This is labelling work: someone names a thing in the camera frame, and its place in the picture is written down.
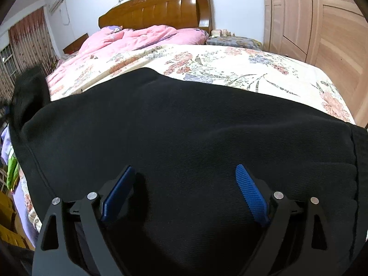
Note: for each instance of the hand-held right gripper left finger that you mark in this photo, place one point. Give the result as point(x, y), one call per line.
point(118, 192)

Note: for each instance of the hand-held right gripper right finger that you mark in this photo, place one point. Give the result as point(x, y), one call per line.
point(253, 195)

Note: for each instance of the black pants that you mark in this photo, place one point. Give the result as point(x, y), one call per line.
point(187, 138)

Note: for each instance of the green cloth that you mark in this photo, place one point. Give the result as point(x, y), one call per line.
point(12, 169)

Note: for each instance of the floral bed sheet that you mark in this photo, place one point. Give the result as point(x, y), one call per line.
point(230, 63)

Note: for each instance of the pink quilt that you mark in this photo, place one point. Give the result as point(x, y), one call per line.
point(129, 38)

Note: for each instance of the dark wooden nightstand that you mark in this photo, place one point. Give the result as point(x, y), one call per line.
point(74, 43)

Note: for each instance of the nightstand with floral cover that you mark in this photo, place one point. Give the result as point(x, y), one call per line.
point(233, 41)

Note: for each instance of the small jars on nightstand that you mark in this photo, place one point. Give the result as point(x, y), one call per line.
point(221, 32)

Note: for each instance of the window with grille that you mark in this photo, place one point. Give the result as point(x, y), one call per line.
point(7, 63)

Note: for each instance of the reddish patterned curtain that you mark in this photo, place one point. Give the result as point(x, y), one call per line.
point(28, 37)

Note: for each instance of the light wooden wardrobe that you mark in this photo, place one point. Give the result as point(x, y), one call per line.
point(322, 28)

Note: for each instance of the wooden headboard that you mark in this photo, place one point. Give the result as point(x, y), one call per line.
point(161, 8)

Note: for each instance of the white air conditioner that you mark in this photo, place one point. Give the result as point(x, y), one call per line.
point(56, 3)

